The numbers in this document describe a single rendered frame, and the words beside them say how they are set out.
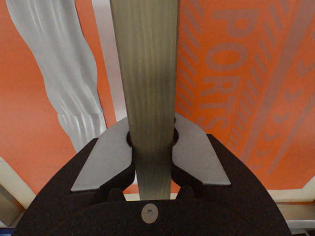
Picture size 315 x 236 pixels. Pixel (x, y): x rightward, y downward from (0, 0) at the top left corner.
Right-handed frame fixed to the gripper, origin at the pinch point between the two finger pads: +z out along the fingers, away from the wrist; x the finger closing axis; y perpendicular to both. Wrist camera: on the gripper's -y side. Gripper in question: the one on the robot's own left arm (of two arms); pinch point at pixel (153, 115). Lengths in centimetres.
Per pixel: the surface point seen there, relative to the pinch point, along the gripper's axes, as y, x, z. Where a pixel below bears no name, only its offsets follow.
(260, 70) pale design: -3.6, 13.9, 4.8
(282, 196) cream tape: 24.8, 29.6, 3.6
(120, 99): -0.3, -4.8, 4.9
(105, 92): -1.3, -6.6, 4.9
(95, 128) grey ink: 4.0, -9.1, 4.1
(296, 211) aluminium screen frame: 27.2, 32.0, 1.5
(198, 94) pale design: -0.6, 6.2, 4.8
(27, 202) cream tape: 24.2, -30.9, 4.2
